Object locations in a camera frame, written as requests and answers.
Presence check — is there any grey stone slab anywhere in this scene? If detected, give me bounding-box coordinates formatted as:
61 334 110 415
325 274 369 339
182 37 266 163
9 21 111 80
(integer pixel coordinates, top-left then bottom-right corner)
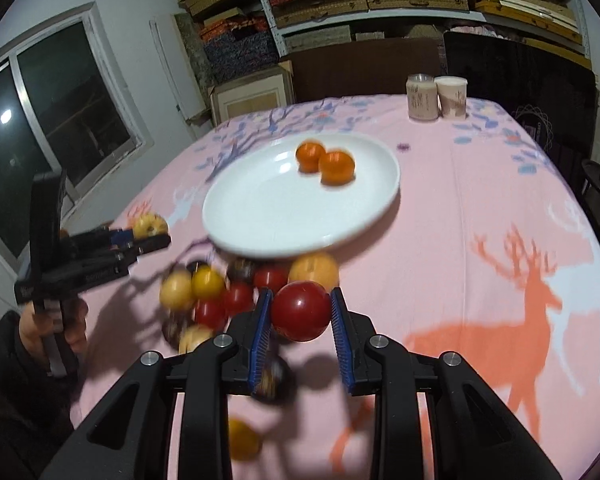
174 12 208 121

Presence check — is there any person's left forearm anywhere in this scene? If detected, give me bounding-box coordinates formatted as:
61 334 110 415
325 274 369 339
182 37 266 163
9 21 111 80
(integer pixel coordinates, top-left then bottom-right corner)
0 310 81 480

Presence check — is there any red tomato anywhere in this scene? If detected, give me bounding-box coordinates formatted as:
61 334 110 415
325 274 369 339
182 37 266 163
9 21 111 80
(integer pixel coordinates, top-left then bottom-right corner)
194 299 227 331
253 265 289 293
271 281 332 343
223 282 256 316

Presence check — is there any person's left hand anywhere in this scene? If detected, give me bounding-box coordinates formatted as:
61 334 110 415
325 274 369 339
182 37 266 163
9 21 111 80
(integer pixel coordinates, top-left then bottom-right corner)
19 299 90 368

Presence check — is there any orange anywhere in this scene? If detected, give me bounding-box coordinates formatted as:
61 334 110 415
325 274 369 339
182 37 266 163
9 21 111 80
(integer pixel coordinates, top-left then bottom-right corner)
295 141 327 173
319 150 356 185

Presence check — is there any white metal shelf rack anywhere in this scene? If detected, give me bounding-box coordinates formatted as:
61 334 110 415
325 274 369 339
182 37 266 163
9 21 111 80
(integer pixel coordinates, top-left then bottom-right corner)
245 0 593 61

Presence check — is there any white plate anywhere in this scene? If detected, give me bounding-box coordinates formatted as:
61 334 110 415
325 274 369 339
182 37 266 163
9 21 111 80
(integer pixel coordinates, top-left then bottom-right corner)
202 133 401 259

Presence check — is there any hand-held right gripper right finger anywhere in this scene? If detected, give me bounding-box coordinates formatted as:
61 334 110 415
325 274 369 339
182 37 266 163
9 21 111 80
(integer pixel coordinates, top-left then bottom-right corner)
329 287 563 480

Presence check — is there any pink printed tablecloth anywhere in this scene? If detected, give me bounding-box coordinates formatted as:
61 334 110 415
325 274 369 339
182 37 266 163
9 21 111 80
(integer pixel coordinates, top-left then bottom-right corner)
67 94 600 480

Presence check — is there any window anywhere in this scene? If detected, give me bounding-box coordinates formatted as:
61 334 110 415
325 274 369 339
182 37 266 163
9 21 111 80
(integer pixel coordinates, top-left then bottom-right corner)
0 2 153 261

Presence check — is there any paper cup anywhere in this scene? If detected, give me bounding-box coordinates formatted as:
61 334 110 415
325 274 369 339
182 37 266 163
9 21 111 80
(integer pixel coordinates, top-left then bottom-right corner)
434 76 468 118

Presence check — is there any stack of yellow flat boxes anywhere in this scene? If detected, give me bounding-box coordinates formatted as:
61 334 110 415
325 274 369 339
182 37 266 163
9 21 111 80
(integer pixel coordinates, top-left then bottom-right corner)
475 0 593 56

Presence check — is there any brown board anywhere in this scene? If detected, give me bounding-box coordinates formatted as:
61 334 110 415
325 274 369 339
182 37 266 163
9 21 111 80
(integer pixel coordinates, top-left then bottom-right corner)
282 37 443 106

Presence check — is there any pale yellow round fruit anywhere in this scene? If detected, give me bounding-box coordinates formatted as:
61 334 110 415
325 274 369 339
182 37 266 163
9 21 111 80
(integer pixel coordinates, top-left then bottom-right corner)
179 325 215 356
160 272 195 310

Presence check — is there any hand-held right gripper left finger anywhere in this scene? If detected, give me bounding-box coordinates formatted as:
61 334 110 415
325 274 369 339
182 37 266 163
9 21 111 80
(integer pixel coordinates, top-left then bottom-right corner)
40 287 276 480

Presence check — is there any cardboard box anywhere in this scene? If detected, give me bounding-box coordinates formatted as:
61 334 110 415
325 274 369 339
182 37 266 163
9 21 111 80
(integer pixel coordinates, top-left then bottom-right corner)
207 60 296 126

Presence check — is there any pink beverage can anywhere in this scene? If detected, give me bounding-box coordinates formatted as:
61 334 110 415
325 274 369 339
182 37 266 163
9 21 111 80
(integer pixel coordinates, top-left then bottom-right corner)
406 74 439 122

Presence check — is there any white board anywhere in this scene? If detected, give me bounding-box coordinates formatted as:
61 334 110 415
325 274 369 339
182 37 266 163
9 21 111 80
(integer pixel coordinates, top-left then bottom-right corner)
149 20 198 141

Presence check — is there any stack of blue patterned boxes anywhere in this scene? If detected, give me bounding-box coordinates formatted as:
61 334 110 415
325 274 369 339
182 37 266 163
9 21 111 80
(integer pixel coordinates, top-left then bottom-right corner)
200 17 281 86

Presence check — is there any large yellow-orange round fruit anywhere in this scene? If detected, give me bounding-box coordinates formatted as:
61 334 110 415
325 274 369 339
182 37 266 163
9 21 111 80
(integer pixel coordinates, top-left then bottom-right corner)
287 252 340 291

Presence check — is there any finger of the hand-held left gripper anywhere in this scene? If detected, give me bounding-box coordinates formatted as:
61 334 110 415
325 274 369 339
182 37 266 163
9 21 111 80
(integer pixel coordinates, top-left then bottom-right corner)
80 235 172 286
62 227 136 260

